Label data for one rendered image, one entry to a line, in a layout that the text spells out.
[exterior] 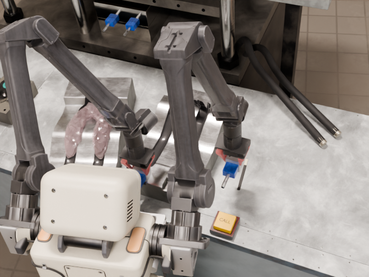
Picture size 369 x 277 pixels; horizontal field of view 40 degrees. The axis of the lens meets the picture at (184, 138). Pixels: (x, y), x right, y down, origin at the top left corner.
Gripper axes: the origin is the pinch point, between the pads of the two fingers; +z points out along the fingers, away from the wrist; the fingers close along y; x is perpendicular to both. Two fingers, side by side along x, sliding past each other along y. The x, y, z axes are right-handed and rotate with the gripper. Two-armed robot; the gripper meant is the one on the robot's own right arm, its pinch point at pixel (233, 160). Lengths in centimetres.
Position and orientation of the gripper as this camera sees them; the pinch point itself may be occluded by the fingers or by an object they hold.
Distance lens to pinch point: 168.4
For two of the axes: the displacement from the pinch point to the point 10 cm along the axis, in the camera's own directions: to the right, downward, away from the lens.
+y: -9.2, -2.4, 3.2
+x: -3.9, 7.2, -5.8
